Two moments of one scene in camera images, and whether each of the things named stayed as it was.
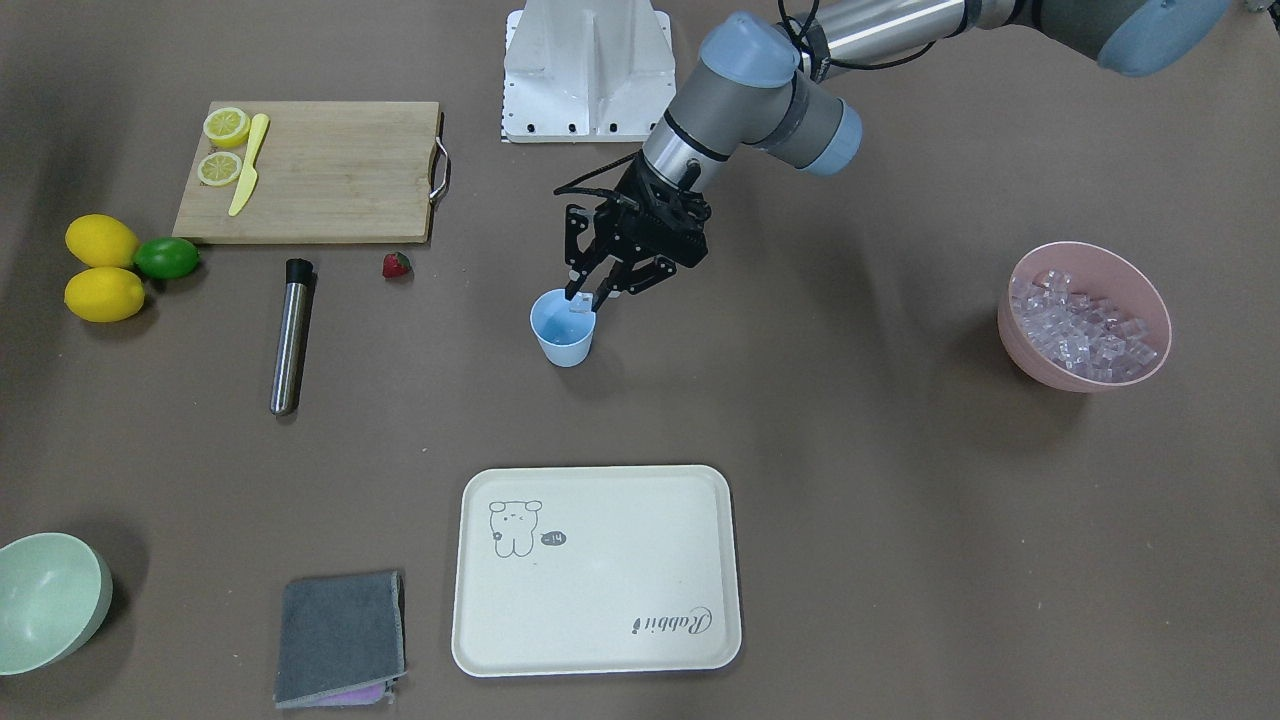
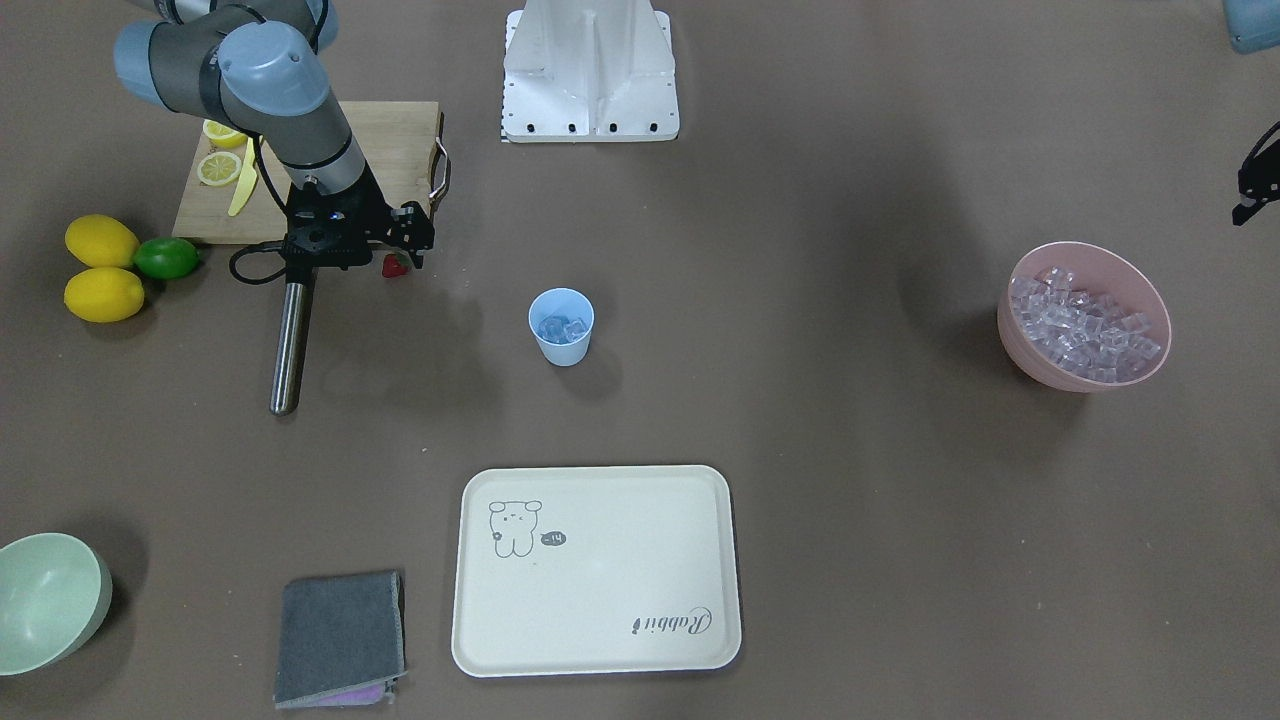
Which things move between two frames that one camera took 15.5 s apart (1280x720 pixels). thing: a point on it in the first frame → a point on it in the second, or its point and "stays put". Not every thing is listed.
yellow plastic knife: [250, 175] stays put
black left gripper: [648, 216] → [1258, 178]
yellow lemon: [100, 241] stays put
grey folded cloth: [342, 640] stays put
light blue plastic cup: [565, 336] stays put
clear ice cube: [581, 302] → [559, 329]
